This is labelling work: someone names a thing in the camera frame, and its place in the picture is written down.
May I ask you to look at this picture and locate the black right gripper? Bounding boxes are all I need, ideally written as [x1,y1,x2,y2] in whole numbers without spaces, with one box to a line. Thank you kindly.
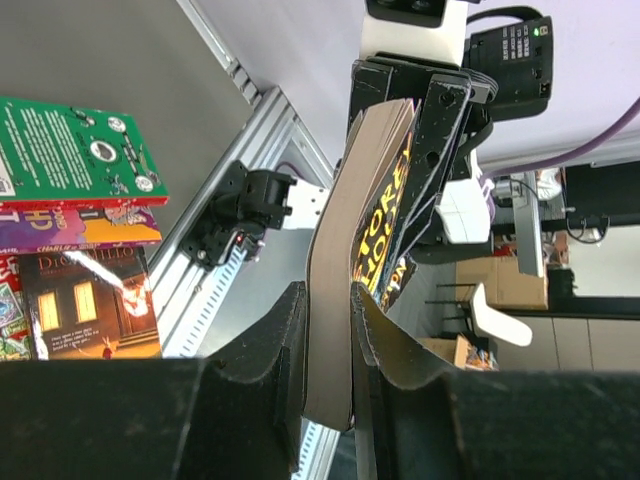
[349,56,498,250]

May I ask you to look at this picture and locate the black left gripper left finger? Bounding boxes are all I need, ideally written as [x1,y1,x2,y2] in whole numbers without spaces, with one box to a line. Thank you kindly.
[1,282,307,479]

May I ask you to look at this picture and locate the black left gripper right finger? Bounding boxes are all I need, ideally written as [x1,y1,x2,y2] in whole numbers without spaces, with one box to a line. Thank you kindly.
[350,284,639,479]

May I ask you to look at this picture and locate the black blue treehouse book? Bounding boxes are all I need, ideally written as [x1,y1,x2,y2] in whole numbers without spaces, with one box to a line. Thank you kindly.
[304,99,416,431]

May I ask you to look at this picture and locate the purple Roald Dahl book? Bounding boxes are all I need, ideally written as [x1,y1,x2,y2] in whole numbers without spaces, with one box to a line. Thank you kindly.
[1,206,162,254]

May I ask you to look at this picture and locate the white chair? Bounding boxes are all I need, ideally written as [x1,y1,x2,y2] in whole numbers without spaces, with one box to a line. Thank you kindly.
[469,283,533,347]

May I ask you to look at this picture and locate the cardboard box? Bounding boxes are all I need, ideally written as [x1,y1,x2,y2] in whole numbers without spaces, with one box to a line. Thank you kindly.
[455,256,548,310]

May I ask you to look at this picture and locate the dark orange Edward Tulane book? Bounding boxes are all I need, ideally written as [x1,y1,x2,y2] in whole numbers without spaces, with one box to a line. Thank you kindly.
[19,246,161,360]

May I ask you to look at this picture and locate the red 13-storey treehouse book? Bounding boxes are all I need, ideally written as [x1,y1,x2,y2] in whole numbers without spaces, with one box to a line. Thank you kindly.
[1,255,31,361]

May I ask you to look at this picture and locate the green red paperback book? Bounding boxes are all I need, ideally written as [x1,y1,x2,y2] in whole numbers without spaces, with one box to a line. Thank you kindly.
[1,97,169,211]

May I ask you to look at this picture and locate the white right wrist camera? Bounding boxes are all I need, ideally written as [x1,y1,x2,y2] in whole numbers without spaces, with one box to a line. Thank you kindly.
[358,1,469,66]

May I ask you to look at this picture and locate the aluminium mounting rail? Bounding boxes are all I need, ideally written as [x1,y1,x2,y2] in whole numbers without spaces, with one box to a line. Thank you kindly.
[151,88,340,479]

